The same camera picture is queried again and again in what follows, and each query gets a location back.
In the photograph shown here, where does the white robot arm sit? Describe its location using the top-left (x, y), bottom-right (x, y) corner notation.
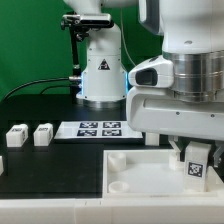
top-left (64, 0), bottom-right (224, 159)

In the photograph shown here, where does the white obstacle fence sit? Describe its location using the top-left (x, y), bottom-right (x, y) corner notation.
top-left (0, 194), bottom-right (224, 224)

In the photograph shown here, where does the black cable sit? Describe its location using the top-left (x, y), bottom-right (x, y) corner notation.
top-left (0, 77), bottom-right (83, 101)

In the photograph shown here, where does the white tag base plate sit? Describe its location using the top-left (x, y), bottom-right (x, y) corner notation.
top-left (54, 121), bottom-right (142, 140)

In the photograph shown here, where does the white square tabletop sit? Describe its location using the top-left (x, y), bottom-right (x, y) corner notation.
top-left (103, 149), bottom-right (224, 198)

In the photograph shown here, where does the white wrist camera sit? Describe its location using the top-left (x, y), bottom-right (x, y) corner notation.
top-left (128, 55), bottom-right (174, 88)

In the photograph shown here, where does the white part at left edge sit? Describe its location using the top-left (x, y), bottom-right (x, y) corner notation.
top-left (0, 156), bottom-right (4, 176)

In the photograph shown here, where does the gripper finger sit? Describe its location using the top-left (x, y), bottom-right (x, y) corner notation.
top-left (213, 141), bottom-right (224, 168)

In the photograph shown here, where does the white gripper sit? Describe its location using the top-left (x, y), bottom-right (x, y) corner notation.
top-left (126, 87), bottom-right (224, 160)

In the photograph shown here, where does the black camera on stand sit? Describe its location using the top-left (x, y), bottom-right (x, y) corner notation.
top-left (60, 13), bottom-right (114, 93)

